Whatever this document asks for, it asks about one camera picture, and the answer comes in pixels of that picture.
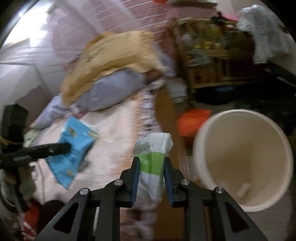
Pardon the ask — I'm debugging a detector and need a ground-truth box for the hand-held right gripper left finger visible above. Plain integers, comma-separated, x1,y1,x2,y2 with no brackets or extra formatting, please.
35,157,141,241

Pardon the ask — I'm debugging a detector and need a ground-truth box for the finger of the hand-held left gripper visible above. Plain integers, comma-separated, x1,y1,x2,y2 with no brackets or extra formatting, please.
30,142,71,162

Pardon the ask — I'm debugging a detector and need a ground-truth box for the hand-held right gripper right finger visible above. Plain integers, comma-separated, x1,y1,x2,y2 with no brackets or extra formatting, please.
164,157,269,241

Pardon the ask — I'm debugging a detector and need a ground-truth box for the white and green packet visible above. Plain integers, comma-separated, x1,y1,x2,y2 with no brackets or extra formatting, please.
133,133,174,203

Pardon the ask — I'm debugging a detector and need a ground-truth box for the blue snack packet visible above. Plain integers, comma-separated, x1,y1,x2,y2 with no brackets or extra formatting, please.
46,116,98,189

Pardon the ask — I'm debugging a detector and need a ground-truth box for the cream plastic bucket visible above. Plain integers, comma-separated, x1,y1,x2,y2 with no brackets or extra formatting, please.
193,109,292,213

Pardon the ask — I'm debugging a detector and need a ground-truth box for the person's left hand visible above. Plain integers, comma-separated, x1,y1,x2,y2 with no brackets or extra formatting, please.
5,165,36,200

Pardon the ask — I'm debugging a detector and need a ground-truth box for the floral patterned cloth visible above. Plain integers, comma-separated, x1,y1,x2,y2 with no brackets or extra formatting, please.
24,130,40,147

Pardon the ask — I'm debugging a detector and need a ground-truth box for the pink bedspread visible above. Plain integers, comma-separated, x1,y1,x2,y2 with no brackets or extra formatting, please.
30,90,167,241

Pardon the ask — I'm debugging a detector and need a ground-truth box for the orange plastic bag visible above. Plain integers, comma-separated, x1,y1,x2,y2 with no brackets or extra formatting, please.
177,109,212,137

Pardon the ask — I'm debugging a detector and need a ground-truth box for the red bag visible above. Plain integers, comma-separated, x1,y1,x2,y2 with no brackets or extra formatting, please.
22,200,48,237

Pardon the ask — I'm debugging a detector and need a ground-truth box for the purple patterned fringed blanket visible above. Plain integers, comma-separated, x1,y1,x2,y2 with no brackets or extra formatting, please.
141,79,167,132

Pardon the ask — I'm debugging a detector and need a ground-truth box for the white storage box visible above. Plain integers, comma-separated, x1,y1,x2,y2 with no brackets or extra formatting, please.
169,83,188,103

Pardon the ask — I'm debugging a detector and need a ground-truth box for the black crate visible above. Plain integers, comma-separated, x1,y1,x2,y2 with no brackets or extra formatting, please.
194,88,238,105

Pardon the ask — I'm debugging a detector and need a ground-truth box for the yellow quilt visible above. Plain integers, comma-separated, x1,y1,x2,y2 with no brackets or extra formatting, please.
60,31,169,108

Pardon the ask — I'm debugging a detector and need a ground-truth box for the wooden crib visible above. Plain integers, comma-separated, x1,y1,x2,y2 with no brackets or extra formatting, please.
172,19,257,90

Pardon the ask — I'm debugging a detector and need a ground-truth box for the pink mosquito net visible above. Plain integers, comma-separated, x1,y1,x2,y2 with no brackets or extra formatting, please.
51,0,176,70

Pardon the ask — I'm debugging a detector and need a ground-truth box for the white cloth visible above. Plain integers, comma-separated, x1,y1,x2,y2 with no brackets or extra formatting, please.
238,4,290,65

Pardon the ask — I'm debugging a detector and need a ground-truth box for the wooden bed frame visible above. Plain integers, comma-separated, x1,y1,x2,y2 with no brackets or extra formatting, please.
154,86,197,186

